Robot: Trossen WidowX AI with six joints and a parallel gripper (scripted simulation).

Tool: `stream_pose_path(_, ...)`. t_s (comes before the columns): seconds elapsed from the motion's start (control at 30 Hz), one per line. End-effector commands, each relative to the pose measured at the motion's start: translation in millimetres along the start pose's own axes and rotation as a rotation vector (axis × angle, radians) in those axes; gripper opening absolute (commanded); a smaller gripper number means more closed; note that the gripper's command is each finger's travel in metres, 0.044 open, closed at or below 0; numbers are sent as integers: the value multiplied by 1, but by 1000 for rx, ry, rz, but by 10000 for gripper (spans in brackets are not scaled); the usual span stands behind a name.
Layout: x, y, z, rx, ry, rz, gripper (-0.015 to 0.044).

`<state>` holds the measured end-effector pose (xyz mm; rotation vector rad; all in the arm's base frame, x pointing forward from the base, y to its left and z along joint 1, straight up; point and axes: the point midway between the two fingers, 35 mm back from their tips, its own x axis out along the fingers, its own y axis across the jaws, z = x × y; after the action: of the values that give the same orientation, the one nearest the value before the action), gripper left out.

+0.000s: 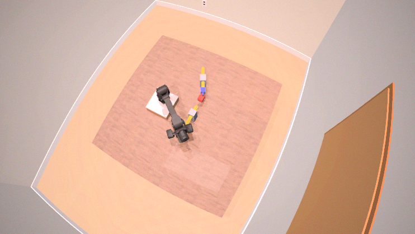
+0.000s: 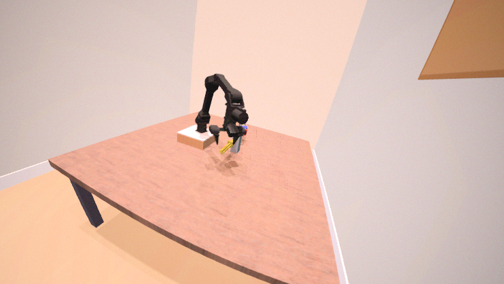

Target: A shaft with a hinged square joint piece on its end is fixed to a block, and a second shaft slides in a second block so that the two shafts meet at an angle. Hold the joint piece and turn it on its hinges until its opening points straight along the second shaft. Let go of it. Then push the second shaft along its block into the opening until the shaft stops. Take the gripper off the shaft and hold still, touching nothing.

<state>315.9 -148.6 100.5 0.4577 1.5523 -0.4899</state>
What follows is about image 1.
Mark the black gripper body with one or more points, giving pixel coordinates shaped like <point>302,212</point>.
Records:
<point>170,133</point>

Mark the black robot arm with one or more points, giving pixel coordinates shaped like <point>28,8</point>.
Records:
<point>177,123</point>

